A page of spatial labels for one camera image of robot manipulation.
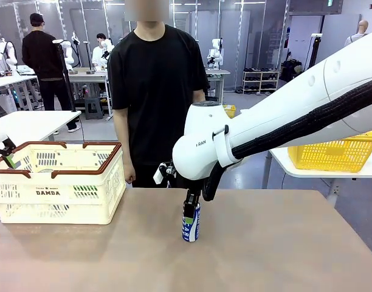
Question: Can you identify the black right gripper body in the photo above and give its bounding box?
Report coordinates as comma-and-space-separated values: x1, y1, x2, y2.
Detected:
186, 181, 204, 196

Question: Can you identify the blue white Pocari Sweat can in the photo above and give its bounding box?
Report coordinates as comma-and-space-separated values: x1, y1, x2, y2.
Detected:
181, 201, 202, 243

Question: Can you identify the person's right forearm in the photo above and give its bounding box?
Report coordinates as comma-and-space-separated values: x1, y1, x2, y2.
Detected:
113, 130, 134, 169

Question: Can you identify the cream shopping basket brown rim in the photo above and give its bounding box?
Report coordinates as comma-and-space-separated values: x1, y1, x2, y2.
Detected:
0, 141, 127, 226

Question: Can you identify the white table under yellow basket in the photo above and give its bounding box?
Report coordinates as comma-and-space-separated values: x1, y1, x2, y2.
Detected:
239, 108, 372, 179

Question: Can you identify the yellow plastic shopping basket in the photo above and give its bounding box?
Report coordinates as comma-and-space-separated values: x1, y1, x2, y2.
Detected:
288, 130, 372, 173

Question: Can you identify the person's right hand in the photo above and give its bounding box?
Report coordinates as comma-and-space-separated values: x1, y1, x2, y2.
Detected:
123, 165, 136, 184

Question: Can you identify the thin black tripod pole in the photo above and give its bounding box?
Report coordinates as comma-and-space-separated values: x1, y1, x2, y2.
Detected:
53, 39, 78, 113

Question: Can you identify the dark grey step stool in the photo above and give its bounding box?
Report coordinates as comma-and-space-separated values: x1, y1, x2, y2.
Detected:
83, 97, 105, 120

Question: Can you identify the background person in black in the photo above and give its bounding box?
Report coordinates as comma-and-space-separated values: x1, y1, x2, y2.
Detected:
21, 12, 81, 133

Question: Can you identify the person's black-clad body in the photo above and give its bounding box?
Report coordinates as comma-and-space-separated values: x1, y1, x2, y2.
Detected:
108, 21, 210, 189

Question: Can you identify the grey desk with robot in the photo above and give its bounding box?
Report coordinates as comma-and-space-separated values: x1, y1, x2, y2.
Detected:
204, 69, 232, 106

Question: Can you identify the grey background workbench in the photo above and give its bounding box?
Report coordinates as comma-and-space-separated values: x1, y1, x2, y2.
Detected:
67, 67, 113, 118

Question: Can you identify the white shoe rack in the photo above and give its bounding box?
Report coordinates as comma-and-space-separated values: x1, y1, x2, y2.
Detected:
242, 69, 280, 94

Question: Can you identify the seated person in white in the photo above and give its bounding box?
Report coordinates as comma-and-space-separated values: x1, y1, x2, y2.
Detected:
91, 32, 111, 68

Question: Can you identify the pile of dark bags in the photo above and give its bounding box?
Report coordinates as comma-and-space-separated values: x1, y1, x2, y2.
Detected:
280, 59, 304, 82

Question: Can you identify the black tripod pole white head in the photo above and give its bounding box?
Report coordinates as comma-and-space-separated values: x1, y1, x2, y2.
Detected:
306, 33, 323, 71

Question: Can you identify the mannequin with grey apron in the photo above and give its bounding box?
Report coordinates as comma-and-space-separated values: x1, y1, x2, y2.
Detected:
343, 20, 370, 47

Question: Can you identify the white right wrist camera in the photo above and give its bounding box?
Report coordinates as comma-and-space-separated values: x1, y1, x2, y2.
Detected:
153, 162, 177, 185

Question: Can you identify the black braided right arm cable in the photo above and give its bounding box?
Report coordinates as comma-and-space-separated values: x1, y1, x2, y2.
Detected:
202, 83, 372, 203

